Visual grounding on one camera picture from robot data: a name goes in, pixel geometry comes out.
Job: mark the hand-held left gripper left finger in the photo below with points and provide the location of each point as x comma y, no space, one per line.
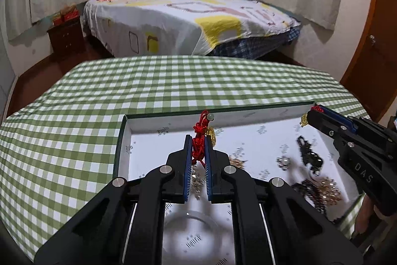
187,168

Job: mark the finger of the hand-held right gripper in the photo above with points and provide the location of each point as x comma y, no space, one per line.
336,117
324,125

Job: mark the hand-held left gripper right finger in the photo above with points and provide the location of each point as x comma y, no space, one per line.
208,172

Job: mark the small gold red knot charm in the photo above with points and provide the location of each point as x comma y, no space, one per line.
304,120

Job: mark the dark green shallow box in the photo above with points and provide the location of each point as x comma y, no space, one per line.
149,144

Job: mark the person's right hand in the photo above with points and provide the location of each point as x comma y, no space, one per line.
364,215

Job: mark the dark wooden gourd pendant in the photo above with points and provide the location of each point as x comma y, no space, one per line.
308,156

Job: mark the gold pearl cluster brooch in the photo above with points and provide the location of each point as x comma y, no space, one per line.
330,190

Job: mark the silver pearl flower brooch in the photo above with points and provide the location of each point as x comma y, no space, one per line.
284,162

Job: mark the brown wooden door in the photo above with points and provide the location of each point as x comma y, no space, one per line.
378,66

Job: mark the metal door knob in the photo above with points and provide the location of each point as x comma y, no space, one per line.
372,38

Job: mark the green white checked tablecloth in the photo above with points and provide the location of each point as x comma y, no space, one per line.
77,113

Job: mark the white patterned bedspread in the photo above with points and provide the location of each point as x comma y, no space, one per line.
173,22

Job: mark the dark wooden nightstand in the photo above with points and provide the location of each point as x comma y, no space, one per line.
66,38

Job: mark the red gift boxes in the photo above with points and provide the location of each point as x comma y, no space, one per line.
66,15

